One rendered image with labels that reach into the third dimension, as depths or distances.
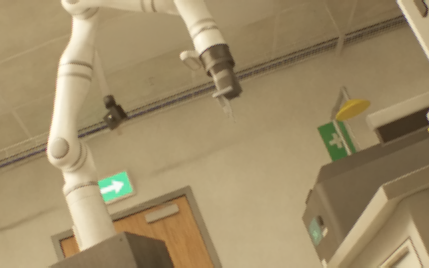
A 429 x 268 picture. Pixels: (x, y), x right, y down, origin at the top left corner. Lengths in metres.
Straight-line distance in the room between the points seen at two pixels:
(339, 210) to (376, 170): 0.17
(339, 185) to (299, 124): 3.29
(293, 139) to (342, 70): 0.69
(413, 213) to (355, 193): 0.84
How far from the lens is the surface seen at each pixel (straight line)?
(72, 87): 1.91
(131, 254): 1.67
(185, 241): 5.19
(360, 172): 2.20
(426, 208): 1.36
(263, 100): 5.50
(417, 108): 1.27
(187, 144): 5.37
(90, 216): 1.82
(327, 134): 5.44
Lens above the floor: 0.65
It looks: 19 degrees up
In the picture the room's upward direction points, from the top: 23 degrees counter-clockwise
